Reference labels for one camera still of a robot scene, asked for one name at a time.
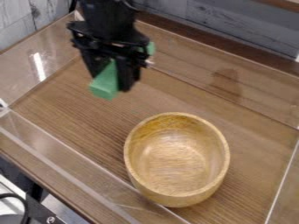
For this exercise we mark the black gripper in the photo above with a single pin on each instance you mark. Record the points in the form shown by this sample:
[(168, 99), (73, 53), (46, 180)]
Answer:
[(105, 35)]

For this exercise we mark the green rectangular block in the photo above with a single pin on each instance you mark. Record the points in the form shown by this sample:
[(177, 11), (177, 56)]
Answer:
[(102, 86)]

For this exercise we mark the brown wooden bowl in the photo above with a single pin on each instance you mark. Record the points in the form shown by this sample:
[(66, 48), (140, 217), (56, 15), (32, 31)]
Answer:
[(176, 156)]

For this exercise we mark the clear acrylic tray wall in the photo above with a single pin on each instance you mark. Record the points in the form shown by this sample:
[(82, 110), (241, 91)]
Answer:
[(89, 189)]

